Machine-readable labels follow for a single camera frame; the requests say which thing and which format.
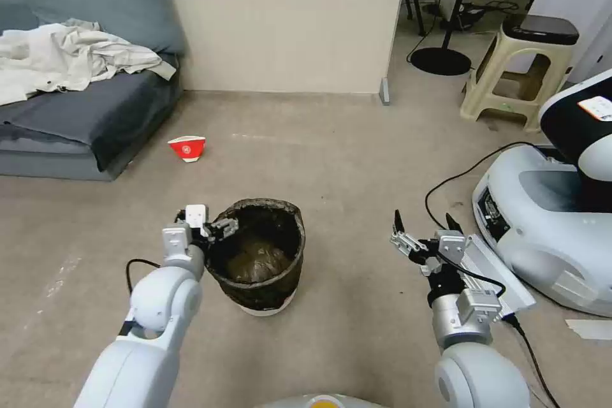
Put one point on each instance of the black round-based stand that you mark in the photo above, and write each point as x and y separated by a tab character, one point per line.
442	61

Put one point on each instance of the white tape strip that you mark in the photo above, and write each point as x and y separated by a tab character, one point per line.
590	329

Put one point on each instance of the large grey-blue cushion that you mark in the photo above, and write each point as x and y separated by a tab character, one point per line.
110	1

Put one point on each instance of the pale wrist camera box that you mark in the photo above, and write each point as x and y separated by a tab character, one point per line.
450	245
197	216

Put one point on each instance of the red paper cup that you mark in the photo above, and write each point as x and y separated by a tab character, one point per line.
189	149

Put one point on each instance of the grey partition foot bracket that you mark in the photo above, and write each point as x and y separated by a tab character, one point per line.
385	91

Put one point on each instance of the white robot front shell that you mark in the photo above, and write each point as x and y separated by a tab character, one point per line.
315	401

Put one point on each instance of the grey-blue sofa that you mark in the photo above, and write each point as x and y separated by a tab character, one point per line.
62	126

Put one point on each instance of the beige plastic stool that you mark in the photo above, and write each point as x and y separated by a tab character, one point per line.
483	92

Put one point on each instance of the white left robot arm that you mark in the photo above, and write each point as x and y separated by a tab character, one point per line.
162	303

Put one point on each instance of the flat silver metal box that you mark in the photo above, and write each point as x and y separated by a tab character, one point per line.
502	286

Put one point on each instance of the crumpled white cloth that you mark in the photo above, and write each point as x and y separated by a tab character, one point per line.
62	56

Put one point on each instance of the white wheeled robot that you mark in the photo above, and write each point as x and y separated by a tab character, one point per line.
540	217

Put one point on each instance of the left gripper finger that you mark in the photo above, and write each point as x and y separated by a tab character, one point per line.
224	227
180	216

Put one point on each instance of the black pad with rounded corners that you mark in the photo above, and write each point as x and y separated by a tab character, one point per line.
542	29

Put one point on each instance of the trash can with black bag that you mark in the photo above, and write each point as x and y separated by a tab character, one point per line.
260	262

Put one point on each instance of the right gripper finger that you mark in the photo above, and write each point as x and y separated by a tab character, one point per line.
406	241
452	223

